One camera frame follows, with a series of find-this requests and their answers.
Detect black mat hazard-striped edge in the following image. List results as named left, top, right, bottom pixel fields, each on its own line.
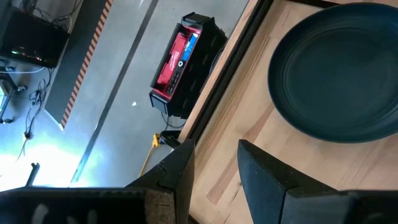
left=44, top=0, right=114, bottom=130

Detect yellow extension cord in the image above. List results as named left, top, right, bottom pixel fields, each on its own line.
left=139, top=133, right=162, bottom=178

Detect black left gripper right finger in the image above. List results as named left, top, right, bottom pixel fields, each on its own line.
left=237, top=139, right=353, bottom=224

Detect black power cable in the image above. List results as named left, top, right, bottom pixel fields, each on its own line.
left=160, top=111, right=187, bottom=130

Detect black computer tower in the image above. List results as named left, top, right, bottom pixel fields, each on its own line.
left=0, top=8, right=71, bottom=68

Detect tangled black floor cables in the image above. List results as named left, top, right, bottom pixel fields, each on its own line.
left=21, top=67, right=55, bottom=141

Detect short black bar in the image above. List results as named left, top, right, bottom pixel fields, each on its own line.
left=25, top=161, right=41, bottom=187

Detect red black power station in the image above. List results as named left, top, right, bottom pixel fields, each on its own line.
left=148, top=11, right=228, bottom=120

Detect grey metal stand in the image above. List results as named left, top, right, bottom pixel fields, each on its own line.
left=0, top=73, right=27, bottom=125

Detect white cable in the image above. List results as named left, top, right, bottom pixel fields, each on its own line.
left=0, top=66, right=46, bottom=75

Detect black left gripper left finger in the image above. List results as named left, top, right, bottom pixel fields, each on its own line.
left=125, top=139, right=196, bottom=224

